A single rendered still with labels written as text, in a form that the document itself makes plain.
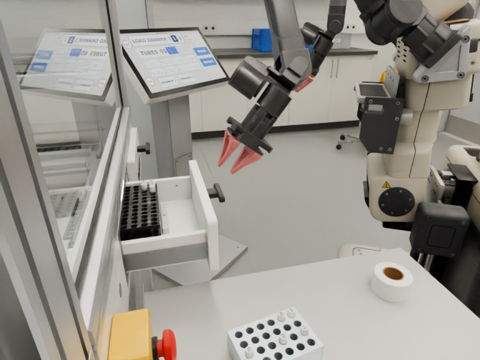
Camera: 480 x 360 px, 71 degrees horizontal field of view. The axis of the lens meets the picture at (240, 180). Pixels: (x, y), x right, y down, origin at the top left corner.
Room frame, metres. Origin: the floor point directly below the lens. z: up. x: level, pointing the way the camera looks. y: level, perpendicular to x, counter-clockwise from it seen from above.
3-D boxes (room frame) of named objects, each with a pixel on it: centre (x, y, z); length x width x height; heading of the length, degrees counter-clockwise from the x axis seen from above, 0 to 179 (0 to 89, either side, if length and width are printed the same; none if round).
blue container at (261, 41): (4.15, -0.47, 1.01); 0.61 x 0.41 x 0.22; 104
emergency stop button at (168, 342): (0.29, 0.09, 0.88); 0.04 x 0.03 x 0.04; 14
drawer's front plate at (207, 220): (0.63, 0.08, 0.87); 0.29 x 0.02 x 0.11; 14
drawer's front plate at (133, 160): (0.90, 0.30, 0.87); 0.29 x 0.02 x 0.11; 14
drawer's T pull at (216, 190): (0.64, 0.06, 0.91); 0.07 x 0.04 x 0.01; 14
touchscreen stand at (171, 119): (1.58, 0.29, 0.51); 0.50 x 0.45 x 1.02; 55
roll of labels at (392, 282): (0.51, -0.29, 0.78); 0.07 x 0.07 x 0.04
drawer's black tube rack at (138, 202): (0.58, 0.28, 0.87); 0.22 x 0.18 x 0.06; 104
